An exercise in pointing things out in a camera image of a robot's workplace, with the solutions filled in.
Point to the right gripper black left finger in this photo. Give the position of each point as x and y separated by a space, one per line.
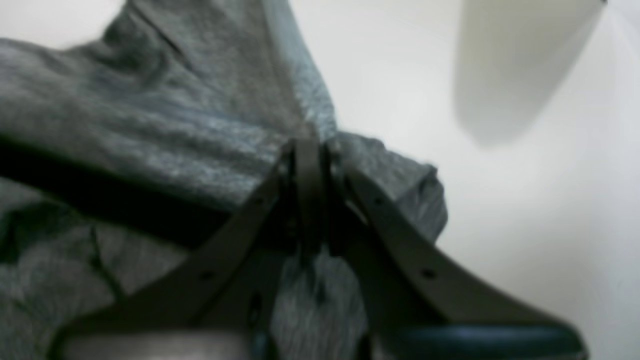
218 304

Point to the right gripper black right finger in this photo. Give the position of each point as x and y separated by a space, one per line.
419 303

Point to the grey t-shirt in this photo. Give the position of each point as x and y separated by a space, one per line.
190 97

